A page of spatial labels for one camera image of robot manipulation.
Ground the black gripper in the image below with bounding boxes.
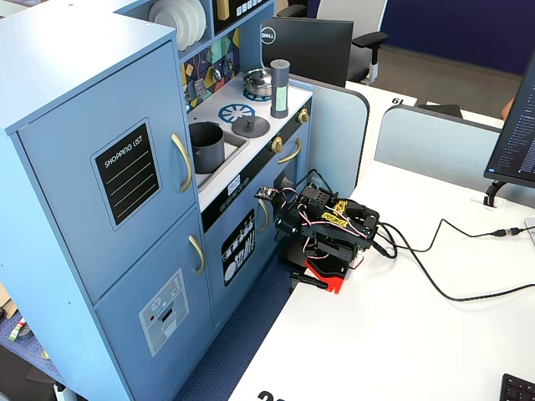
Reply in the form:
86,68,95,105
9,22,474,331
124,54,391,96
273,199,313,251

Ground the red robot base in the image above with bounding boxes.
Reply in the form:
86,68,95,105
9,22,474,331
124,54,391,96
303,256,350,296

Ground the dishwasher door with dish sticker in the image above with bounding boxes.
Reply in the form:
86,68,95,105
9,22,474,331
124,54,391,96
203,177,279,331

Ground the rounded light blue desk partition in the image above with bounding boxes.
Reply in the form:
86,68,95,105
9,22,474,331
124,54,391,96
288,74,371,200

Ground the dark gray pot lid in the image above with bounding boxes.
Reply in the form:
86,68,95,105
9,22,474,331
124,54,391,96
232,115,271,138

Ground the dark gray pot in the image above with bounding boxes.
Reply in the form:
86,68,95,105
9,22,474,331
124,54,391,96
188,121,226,175

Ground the silver pot with lid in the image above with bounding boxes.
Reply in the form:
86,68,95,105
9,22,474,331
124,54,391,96
242,67,275,96

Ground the long light blue desk partition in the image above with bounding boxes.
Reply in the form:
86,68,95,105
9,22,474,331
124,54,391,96
374,104,535,210

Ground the fridge door with ice dispenser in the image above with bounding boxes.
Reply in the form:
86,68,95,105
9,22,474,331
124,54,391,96
94,206,217,401

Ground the black Dell monitor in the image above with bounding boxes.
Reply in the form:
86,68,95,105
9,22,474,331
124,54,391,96
259,17,354,89

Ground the black monitor stand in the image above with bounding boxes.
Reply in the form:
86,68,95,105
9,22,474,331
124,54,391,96
483,180,509,206

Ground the white office chair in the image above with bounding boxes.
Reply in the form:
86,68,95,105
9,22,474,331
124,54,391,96
275,0,390,84

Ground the white plate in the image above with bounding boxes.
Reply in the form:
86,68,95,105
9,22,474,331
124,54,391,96
191,0,208,41
148,0,189,52
179,0,198,47

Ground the fridge door with shopping list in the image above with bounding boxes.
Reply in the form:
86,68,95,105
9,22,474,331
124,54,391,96
16,40,198,305

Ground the monitor with dark screen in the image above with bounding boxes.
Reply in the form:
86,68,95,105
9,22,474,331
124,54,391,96
483,49,535,189

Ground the blue toy kitchen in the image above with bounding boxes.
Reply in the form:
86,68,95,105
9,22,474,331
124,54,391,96
0,0,314,401

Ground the black keyboard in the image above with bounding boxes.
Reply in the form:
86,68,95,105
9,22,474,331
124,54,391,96
499,373,535,401

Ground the gold dishwasher door handle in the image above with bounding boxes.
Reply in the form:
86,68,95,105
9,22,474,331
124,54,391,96
257,198,271,234

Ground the gold oven door handle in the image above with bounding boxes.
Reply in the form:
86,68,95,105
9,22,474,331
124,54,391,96
277,137,303,165

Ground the short gold fridge handle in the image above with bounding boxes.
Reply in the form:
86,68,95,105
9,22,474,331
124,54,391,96
187,234,206,276

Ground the long gold fridge handle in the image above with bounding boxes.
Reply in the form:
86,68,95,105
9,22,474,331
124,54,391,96
170,132,194,194

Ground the thick black power cable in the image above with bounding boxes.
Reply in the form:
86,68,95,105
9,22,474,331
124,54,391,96
375,221,535,302

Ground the black USB cable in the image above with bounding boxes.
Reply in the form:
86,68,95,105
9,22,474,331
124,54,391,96
375,217,535,260

